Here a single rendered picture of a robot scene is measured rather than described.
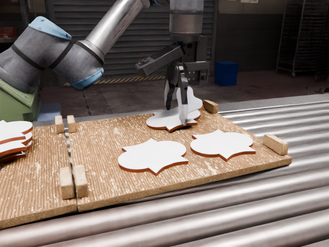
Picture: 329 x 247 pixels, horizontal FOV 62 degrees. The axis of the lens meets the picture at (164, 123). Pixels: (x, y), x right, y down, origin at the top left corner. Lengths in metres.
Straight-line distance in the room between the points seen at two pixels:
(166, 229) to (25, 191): 0.23
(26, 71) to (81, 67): 0.17
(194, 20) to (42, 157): 0.42
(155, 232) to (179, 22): 0.43
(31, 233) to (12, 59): 0.64
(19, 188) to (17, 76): 0.52
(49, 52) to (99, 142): 0.43
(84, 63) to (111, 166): 0.52
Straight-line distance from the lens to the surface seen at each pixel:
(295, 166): 0.61
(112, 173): 0.50
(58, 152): 0.60
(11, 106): 0.95
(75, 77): 0.97
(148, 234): 0.40
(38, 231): 0.44
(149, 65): 0.62
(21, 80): 0.97
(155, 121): 0.69
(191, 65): 0.65
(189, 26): 0.63
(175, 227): 0.41
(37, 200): 0.47
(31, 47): 0.96
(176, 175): 0.49
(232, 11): 6.20
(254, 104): 0.99
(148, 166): 0.50
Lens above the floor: 1.20
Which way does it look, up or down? 21 degrees down
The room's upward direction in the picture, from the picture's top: straight up
